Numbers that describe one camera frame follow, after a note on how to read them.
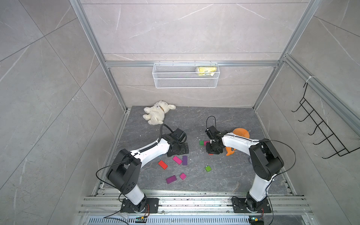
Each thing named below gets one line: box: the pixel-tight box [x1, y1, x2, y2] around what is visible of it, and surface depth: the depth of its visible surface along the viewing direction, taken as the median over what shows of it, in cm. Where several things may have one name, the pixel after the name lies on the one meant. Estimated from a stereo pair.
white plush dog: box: [142, 100, 177, 126], surface depth 109 cm
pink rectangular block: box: [172, 155, 183, 165], surface depth 92 cm
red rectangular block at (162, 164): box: [157, 160, 169, 170], surface depth 89 cm
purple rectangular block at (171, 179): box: [165, 174, 178, 185], surface depth 83 cm
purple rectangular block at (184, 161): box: [182, 155, 188, 166], surface depth 92 cm
